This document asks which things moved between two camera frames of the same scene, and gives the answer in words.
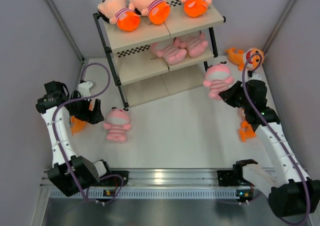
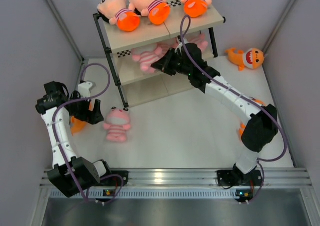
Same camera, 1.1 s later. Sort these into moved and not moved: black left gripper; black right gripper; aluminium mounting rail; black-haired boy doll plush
Moved: black right gripper
Not moved: black-haired boy doll plush; aluminium mounting rail; black left gripper
